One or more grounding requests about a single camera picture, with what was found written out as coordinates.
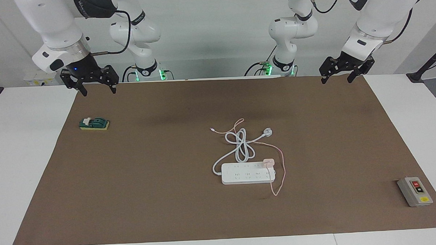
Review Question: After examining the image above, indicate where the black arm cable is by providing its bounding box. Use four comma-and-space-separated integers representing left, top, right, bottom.
304, 0, 415, 47
89, 9, 133, 55

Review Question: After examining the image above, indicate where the white power strip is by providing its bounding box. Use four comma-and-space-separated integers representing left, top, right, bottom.
220, 161, 276, 185

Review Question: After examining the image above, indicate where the green knife switch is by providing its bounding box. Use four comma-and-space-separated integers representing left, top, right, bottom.
79, 116, 110, 132

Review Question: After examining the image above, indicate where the grey on-off switch box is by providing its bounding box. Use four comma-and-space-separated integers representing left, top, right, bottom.
396, 176, 434, 208

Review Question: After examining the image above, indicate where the thin pink charging cable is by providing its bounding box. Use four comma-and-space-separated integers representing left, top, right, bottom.
210, 117, 286, 199

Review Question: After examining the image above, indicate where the white yellow background box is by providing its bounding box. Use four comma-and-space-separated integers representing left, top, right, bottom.
23, 71, 63, 87

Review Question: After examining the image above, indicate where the black camera stand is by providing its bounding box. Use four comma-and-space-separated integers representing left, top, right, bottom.
405, 42, 436, 84

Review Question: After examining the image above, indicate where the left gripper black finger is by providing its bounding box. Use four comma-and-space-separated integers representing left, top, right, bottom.
347, 58, 376, 84
318, 57, 339, 85

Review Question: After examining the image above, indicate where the black base cable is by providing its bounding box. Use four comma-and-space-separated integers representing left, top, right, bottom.
121, 65, 139, 83
244, 61, 273, 76

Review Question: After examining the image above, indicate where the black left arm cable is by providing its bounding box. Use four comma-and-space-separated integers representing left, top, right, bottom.
304, 0, 415, 47

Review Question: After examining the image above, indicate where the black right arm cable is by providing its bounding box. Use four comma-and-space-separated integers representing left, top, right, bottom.
89, 9, 133, 55

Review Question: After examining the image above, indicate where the brown table mat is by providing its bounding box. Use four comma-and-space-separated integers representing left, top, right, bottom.
5, 71, 436, 245

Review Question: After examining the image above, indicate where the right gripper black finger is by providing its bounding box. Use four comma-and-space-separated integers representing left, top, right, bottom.
100, 64, 120, 94
59, 68, 88, 97

